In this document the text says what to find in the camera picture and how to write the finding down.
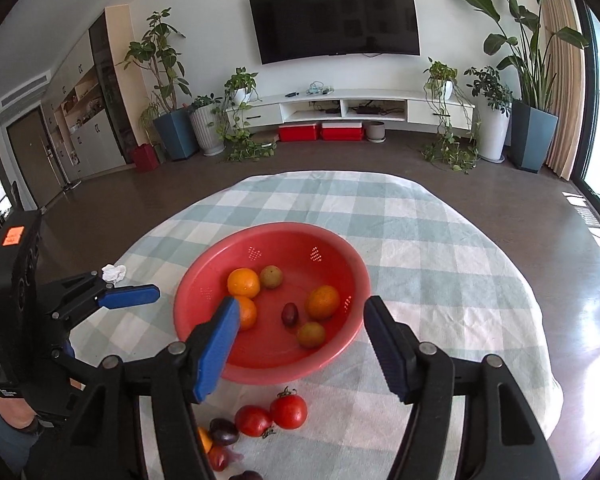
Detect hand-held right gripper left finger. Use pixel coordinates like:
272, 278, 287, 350
72, 296, 242, 480

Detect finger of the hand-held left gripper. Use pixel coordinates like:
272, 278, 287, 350
45, 346, 106, 387
42, 270, 161, 331

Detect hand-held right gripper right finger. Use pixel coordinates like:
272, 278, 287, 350
363, 296, 551, 480

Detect red tomato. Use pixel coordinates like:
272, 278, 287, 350
234, 405, 276, 438
270, 386, 309, 430

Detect brownish green round fruit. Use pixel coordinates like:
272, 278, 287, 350
259, 265, 283, 290
296, 322, 327, 349

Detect red plastic colander bowl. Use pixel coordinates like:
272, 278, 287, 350
173, 222, 372, 385

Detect person's left forearm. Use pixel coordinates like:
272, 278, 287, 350
0, 370, 48, 480

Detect green white checked tablecloth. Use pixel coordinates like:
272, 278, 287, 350
67, 170, 565, 480

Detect red bin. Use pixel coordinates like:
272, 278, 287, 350
131, 143, 161, 173

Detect brown wooden door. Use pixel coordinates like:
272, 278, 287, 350
6, 110, 66, 211

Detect tall tree in blue pot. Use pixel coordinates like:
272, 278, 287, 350
116, 8, 199, 162

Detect plant in white ribbed pot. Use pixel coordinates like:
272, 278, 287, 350
186, 94, 227, 156

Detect dark glass cabinet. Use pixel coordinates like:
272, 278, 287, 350
88, 12, 136, 165

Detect ceiling air vent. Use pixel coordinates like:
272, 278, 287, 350
0, 72, 48, 108

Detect red storage box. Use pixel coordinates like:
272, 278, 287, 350
278, 123, 322, 143
321, 121, 365, 141

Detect trailing pothos in white pot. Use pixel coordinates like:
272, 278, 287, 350
216, 66, 277, 163

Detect white floating media cabinet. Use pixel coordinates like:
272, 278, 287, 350
225, 89, 476, 126

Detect plant in tall white pot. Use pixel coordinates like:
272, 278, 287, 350
464, 66, 513, 163

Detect large-leaf plant in blue pot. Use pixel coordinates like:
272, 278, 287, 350
448, 0, 590, 173

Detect trailing vine plant on cabinet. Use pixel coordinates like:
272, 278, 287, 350
421, 57, 481, 175

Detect beige curtain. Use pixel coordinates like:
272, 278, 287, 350
530, 0, 588, 181

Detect white wall cupboards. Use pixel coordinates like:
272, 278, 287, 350
40, 45, 126, 183

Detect black wall television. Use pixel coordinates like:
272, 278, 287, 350
248, 0, 422, 65

